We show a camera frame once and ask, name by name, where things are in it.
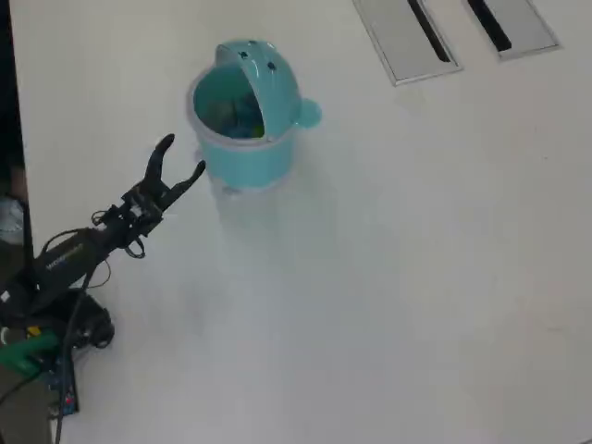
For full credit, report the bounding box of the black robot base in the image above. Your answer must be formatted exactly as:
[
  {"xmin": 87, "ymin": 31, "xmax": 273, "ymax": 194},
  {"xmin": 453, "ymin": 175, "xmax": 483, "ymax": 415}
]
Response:
[{"xmin": 59, "ymin": 300, "xmax": 116, "ymax": 352}]

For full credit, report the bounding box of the narrow metal cable grommet plate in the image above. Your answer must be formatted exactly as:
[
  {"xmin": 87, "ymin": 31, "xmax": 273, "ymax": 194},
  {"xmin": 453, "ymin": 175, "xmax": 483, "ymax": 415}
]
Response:
[{"xmin": 462, "ymin": 0, "xmax": 563, "ymax": 63}]

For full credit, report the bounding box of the wide metal cable grommet plate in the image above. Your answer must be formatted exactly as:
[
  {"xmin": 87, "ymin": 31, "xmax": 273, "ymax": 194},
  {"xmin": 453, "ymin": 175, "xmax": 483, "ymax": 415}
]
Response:
[{"xmin": 351, "ymin": 0, "xmax": 464, "ymax": 88}]

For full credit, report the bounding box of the black arm servo cable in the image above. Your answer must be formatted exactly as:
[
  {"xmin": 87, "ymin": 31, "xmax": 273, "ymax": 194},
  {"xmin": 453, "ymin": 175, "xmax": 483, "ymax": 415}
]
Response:
[{"xmin": 82, "ymin": 233, "xmax": 147, "ymax": 291}]

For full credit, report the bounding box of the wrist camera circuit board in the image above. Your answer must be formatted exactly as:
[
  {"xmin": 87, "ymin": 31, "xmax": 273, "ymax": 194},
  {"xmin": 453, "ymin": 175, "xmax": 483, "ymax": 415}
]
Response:
[{"xmin": 131, "ymin": 203, "xmax": 163, "ymax": 228}]

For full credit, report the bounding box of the black power cable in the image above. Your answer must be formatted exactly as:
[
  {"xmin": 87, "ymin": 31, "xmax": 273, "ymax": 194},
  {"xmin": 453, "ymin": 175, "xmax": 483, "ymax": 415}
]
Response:
[{"xmin": 0, "ymin": 295, "xmax": 89, "ymax": 444}]

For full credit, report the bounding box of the blue controller circuit board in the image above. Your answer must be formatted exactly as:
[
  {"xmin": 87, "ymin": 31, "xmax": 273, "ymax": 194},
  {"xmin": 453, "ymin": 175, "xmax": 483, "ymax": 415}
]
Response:
[{"xmin": 48, "ymin": 364, "xmax": 80, "ymax": 416}]

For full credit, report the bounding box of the green table clamp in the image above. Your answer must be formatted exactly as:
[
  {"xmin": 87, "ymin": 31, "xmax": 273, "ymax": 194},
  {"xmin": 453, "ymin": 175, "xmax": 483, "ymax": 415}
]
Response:
[{"xmin": 0, "ymin": 332, "xmax": 59, "ymax": 376}]

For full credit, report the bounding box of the thin black pole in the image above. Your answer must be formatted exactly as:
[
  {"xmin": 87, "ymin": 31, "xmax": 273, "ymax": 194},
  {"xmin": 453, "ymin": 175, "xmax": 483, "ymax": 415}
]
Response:
[{"xmin": 20, "ymin": 196, "xmax": 41, "ymax": 290}]

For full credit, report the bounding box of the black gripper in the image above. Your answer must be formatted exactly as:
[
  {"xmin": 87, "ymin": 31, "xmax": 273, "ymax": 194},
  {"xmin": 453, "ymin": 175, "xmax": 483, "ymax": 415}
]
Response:
[{"xmin": 120, "ymin": 133, "xmax": 207, "ymax": 232}]

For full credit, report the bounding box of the white shoe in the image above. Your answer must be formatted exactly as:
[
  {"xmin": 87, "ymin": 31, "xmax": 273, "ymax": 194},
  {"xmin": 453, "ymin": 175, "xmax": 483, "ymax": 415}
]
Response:
[{"xmin": 0, "ymin": 196, "xmax": 24, "ymax": 246}]

